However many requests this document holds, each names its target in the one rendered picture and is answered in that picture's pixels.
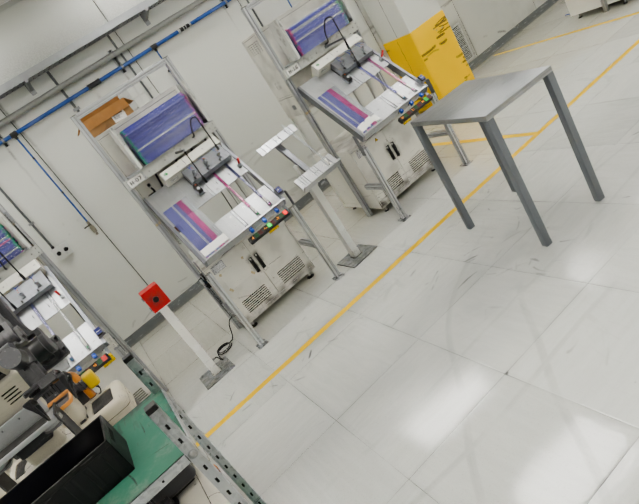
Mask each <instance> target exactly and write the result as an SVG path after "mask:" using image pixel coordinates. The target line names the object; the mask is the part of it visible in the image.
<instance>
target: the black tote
mask: <svg viewBox="0 0 639 504"><path fill-rule="evenodd" d="M134 469H135V467H134V464H133V460H132V457H131V454H130V451H129V447H128V444H127V441H126V440H125V439H124V438H123V437H122V436H121V435H120V434H119V433H118V432H117V430H116V429H115V428H114V427H113V426H112V425H111V424H110V423H109V422H108V421H107V420H106V419H105V418H104V417H103V416H102V415H99V416H98V417H97V418H96V419H94V420H93V421H92V422H91V423H90V424H88V425H87V426H86V427H85V428H84V429H82V430H81V431H80V432H79V433H78V434H76V435H75V436H74V437H73V438H72V439H70V440H69V441H68V442H67V443H66V444H65V445H63V446H62V447H61V448H60V449H59V450H57V451H56V452H55V453H54V454H53V455H51V456H50V457H49V458H48V459H47V460H45V461H44V462H43V463H42V464H41V465H39V466H38V467H37V468H36V469H35V470H33V471H32V472H31V473H30V474H29V475H28V476H26V477H25V478H24V479H23V480H22V481H20V482H19V483H18V484H17V485H16V486H14V487H13V488H12V489H11V490H10V491H8V492H7V493H6V494H5V495H4V496H2V497H1V498H0V504H96V503H97V502H98V501H99V500H100V499H102V498H103V497H104V496H105V495H106V494H107V493H108V492H109V491H111V490H112V489H113V488H114V487H115V486H116V485H117V484H118V483H120V482H121V481H122V480H123V479H124V478H125V477H126V476H127V475H129V474H130V473H131V472H132V471H133V470H134Z"/></svg>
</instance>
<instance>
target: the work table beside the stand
mask: <svg viewBox="0 0 639 504"><path fill-rule="evenodd" d="M541 79H543V81H544V83H545V85H546V88H547V90H548V92H549V95H550V97H551V99H552V102H553V104H554V107H555V109H556V111H557V114H558V116H559V118H560V121H561V123H562V126H563V128H564V130H565V133H566V135H567V137H568V140H569V142H570V144H571V147H572V149H573V152H574V154H575V156H576V159H577V161H578V163H579V166H580V168H581V171H582V173H583V175H584V178H585V180H586V182H587V185H588V187H589V189H590V192H591V194H592V197H593V199H594V201H601V200H602V199H604V198H605V196H604V194H603V191H602V189H601V186H600V184H599V181H598V179H597V177H596V174H595V172H594V169H593V167H592V164H591V162H590V160H589V157H588V155H587V152H586V150H585V148H584V145H583V143H582V140H581V138H580V135H579V133H578V131H577V128H576V126H575V123H574V121H573V118H572V116H571V114H570V111H569V109H568V106H567V104H566V101H565V99H564V97H563V94H562V92H561V89H560V87H559V84H558V82H557V80H556V77H555V75H554V72H553V70H552V67H551V65H550V66H545V67H539V68H534V69H528V70H523V71H517V72H512V73H507V74H501V75H496V76H490V77H485V78H480V79H474V80H469V81H464V82H463V83H462V84H460V85H459V86H458V87H456V88H455V89H454V90H452V91H451V92H450V93H448V94H447V95H446V96H444V97H443V98H442V99H440V100H439V101H438V102H437V103H435V104H434V105H433V106H431V107H430V108H429V109H427V110H426V111H425V112H423V113H422V114H421V115H419V116H418V117H417V118H415V119H414V120H413V121H411V122H410V123H411V125H412V127H413V129H414V131H415V133H416V134H417V136H418V138H419V140H420V142H421V144H422V146H423V147H424V149H425V151H426V153H427V155H428V157H429V159H430V161H431V162H432V164H433V166H434V168H435V170H436V172H437V174H438V175H439V177H440V179H441V181H442V183H443V185H444V187H445V188H446V190H447V192H448V194H449V196H450V198H451V200H452V202H453V203H454V205H455V207H456V209H457V211H458V213H459V215H460V216H461V218H462V220H463V222H464V224H465V226H466V228H467V229H470V230H471V229H472V228H473V227H475V225H474V223H473V221H472V219H471V217H470V215H469V213H468V211H467V210H466V208H465V206H464V204H463V202H462V200H461V198H460V196H459V194H458V193H457V191H456V189H455V187H454V185H453V183H452V181H451V179H450V177H449V176H448V174H447V172H446V170H445V168H444V166H443V164H442V162H441V160H440V158H439V157H438V155H437V153H436V151H435V149H434V147H433V145H432V143H431V141H430V140H429V138H428V136H427V134H426V132H425V130H424V128H423V126H429V125H444V124H459V123H473V122H478V123H479V125H480V127H481V129H482V131H483V133H484V135H485V137H486V139H487V141H488V143H489V145H490V147H491V149H492V151H493V154H494V156H495V158H496V160H497V162H498V164H499V166H500V168H501V170H502V172H503V174H504V176H505V178H506V180H507V182H508V184H509V187H510V189H511V191H512V192H516V193H517V195H518V197H519V199H520V201H521V203H522V205H523V207H524V209H525V211H526V213H527V215H528V217H529V220H530V222H531V224H532V226H533V228H534V230H535V232H536V234H537V236H538V238H539V240H540V242H541V244H542V246H545V247H548V246H549V245H550V244H552V243H553V242H552V240H551V238H550V236H549V234H548V232H547V230H546V227H545V225H544V223H543V221H542V219H541V217H540V215H539V213H538V210H537V208H536V206H535V204H534V202H533V200H532V198H531V196H530V193H529V191H528V189H527V187H526V185H525V183H524V181H523V179H522V177H521V174H520V172H519V170H518V168H517V166H516V164H515V162H514V160H513V157H512V155H511V153H510V151H509V149H508V147H507V145H506V143H505V140H504V138H503V136H502V134H501V132H500V130H499V128H498V126H497V124H496V121H495V119H494V116H495V115H497V114H498V113H499V112H500V111H502V110H503V109H504V108H506V107H507V106H508V105H509V104H511V103H512V102H513V101H515V100H516V99H517V98H518V97H520V96H521V95H522V94H524V93H525V92H526V91H527V90H529V89H530V88H531V87H532V86H534V85H535V84H536V83H538V82H539V81H540V80H541Z"/></svg>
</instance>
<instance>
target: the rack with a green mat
mask: <svg viewBox="0 0 639 504"><path fill-rule="evenodd" d="M122 360H123V362H124V363H125V364H126V365H127V366H128V368H129V369H130V370H131V371H132V372H133V373H134V374H135V375H136V376H137V377H138V378H139V379H140V381H141V382H142V383H143V384H144V385H145V386H146V387H147V388H148V389H149V390H150V391H151V392H152V393H151V394H150V395H149V396H148V397H147V398H145V399H144V400H143V401H142V402H141V403H140V404H138V405H137V406H136V407H135V408H134V409H132V410H131V411H130V412H129V413H128V414H127V415H125V416H124V417H123V418H122V419H121V420H120V421H118V422H117V423H116V424H115V425H114V426H113V427H114V428H115V429H116V430H117V432H118V433H119V434H120V435H121V436H122V437H123V438H124V439H125V440H126V441H127V444H128V447H129V451H130V454H131V457H132V460H133V464H134V467H135V469H134V470H133V471H132V472H131V473H130V474H129V475H127V476H126V477H125V478H124V479H123V480H122V481H121V482H120V483H118V484H117V485H116V486H115V487H114V488H113V489H112V490H111V491H109V492H108V493H107V494H106V495H105V496H104V497H103V498H102V499H100V500H99V501H98V502H97V503H96V504H146V503H147V502H149V501H150V500H151V499H152V498H153V497H154V496H155V495H156V494H157V493H158V492H159V491H161V490H162V489H163V488H164V487H165V486H166V485H167V484H168V483H169V482H170V481H171V480H172V479H174V478H175V477H176V476H177V475H178V474H179V473H180V472H181V471H182V470H183V469H184V468H185V467H187V466H188V465H189V464H190V463H191V462H192V463H193V464H194V465H195V466H196V467H197V468H198V469H199V470H200V471H201V472H202V474H203V475H204V476H205V477H206V478H207V479H208V480H209V481H210V482H211V483H212V484H213V485H214V486H215V487H216V488H217V489H218V490H219V491H220V493H221V494H222V495H223V496H224V497H225V498H226V499H227V500H228V501H229V502H230V503H231V504H249V502H248V501H247V500H246V499H245V498H244V497H243V496H242V495H241V494H240V493H239V492H238V491H237V489H236V488H235V487H234V486H233V485H232V484H231V483H230V482H229V481H228V480H227V479H226V478H225V477H224V475H223V474H222V473H221V472H220V471H219V470H218V469H217V468H216V467H215V466H214V465H213V464H212V462H211V461H210V460H209V459H208V458H207V457H206V456H205V455H204V454H203V453H202V452H201V451H200V450H199V448H198V447H197V445H196V443H195V442H194V440H193V438H194V439H195V440H196V441H197V442H198V443H199V445H200V446H201V447H202V448H203V449H204V450H205V451H206V452H207V453H208V454H209V455H210V457H211V458H212V459H213V460H214V461H215V462H216V463H217V464H218V465H219V466H220V467H221V468H222V470H223V471H224V472H225V473H226V474H227V475H228V476H229V477H230V478H231V479H232V480H233V481H234V483H235V484H236V485H237V486H238V487H239V488H240V489H241V490H242V491H243V492H244V493H245V494H246V496H247V497H248V498H249V499H250V500H251V501H252V502H253V503H254V504H267V503H266V502H265V501H264V500H263V499H262V497H261V496H260V495H259V494H258V493H257V492H256V491H255V490H254V489H253V488H252V486H251V485H250V484H249V483H248V482H247V481H246V480H245V479H244V478H243V476H242V475H241V474H240V473H239V472H238V471H237V470H236V469H235V468H234V467H233V465H232V464H231V463H230V462H229V461H228V460H227V459H226V458H225V457H224V456H223V454H222V453H221V452H220V451H219V450H218V449H217V448H216V447H215V446H214V445H213V443H212V442H211V441H210V440H209V439H208V438H207V437H206V436H205V435H204V433H203V432H202V431H201V430H200V429H199V428H198V427H197V426H196V425H195V424H194V422H193V421H192V420H191V419H190V418H189V417H188V416H187V415H186V414H185V413H184V411H183V410H182V409H181V408H180V407H179V406H178V405H177V404H176V403H175V402H174V400H173V399H172V398H171V397H170V396H169V395H168V394H167V393H166V392H165V390H164V389H163V388H162V387H161V386H160V385H159V384H158V383H157V382H156V381H155V379H154V378H153V377H152V376H151V375H150V374H149V373H148V372H147V371H146V370H145V368H144V367H143V366H142V365H141V364H140V363H139V362H138V361H137V360H136V359H135V357H134V356H133V355H132V354H131V353H130V352H129V353H128V354H126V355H125V356H124V357H123V358H122ZM191 436H192V437H193V438H192V437H191Z"/></svg>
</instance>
